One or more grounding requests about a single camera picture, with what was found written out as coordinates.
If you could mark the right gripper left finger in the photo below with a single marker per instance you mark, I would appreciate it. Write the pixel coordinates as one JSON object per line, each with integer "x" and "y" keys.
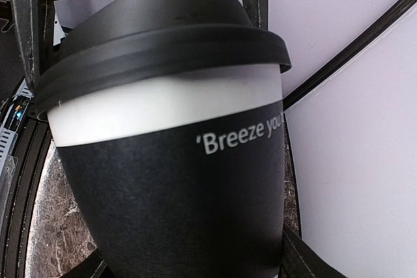
{"x": 93, "y": 266}

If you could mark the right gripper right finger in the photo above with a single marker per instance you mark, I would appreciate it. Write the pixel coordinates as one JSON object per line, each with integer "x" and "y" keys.
{"x": 299, "y": 260}

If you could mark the black paper coffee cup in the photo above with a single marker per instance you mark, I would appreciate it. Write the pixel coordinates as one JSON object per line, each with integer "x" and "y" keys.
{"x": 182, "y": 175}

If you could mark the single black lid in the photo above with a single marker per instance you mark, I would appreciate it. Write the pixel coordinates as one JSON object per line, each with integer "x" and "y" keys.
{"x": 134, "y": 40}

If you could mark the left black frame post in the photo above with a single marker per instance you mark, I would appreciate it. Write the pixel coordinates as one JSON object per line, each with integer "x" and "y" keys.
{"x": 392, "y": 15}

